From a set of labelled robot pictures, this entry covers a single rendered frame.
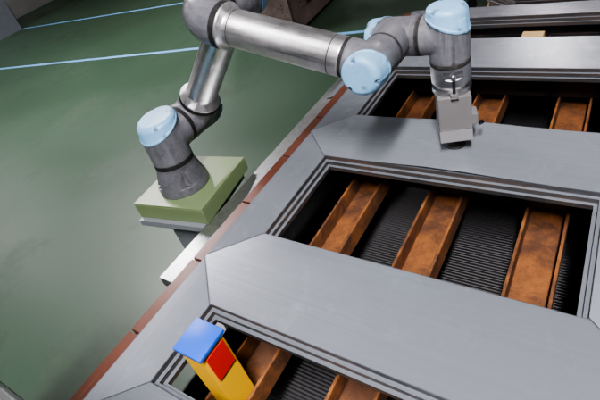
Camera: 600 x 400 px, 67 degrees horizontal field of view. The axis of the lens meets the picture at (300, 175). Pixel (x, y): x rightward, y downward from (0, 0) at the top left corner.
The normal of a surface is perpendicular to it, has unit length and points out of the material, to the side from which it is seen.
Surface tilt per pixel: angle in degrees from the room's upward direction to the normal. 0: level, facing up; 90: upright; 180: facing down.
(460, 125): 90
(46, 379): 0
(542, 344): 0
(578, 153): 0
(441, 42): 90
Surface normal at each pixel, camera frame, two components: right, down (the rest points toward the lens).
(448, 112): -0.13, 0.63
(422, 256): -0.25, -0.77
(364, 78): -0.49, 0.59
